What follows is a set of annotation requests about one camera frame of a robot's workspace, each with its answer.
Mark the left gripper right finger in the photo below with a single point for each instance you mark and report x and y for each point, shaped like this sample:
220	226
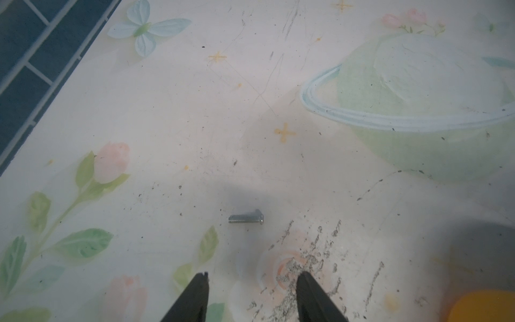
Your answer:
313	303

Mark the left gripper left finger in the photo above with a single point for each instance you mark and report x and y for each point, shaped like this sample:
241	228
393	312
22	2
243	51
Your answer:
192	304

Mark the single silver screw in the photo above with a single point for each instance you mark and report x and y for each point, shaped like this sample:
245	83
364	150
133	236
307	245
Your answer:
255	217

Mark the yellow plastic storage tray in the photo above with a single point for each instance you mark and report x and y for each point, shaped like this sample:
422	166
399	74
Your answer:
484	305

